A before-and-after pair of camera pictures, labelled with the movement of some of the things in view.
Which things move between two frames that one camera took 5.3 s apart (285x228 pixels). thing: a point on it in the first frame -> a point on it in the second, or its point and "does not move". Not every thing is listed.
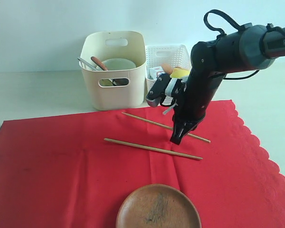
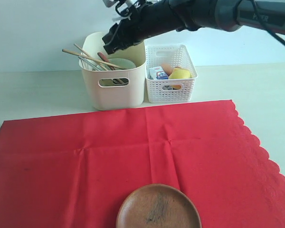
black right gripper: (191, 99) -> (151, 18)
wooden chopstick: (154, 148) -> (100, 64)
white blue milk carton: (155, 71) does not move
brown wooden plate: (159, 205) does not move
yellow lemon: (179, 72) does not move
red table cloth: (75, 170) does not move
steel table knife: (87, 64) -> (91, 64)
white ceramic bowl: (118, 64) does not move
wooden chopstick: (189, 135) -> (93, 58)
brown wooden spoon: (99, 63) -> (104, 58)
